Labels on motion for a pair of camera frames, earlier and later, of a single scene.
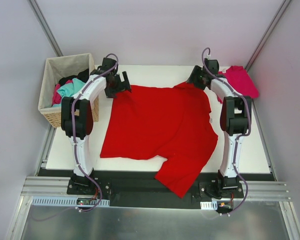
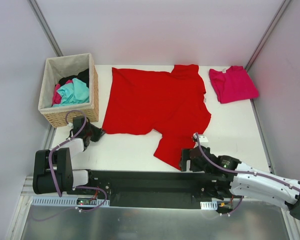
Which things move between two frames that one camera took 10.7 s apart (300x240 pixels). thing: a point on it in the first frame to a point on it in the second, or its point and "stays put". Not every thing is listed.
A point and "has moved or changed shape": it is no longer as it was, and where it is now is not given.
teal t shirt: x=69 y=90 stays put
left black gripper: x=120 y=85 to x=90 y=132
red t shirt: x=171 y=122 has moved or changed shape
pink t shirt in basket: x=57 y=98 stays put
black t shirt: x=82 y=76 stays put
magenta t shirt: x=241 y=81 stays put
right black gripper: x=194 y=77 to x=185 y=160
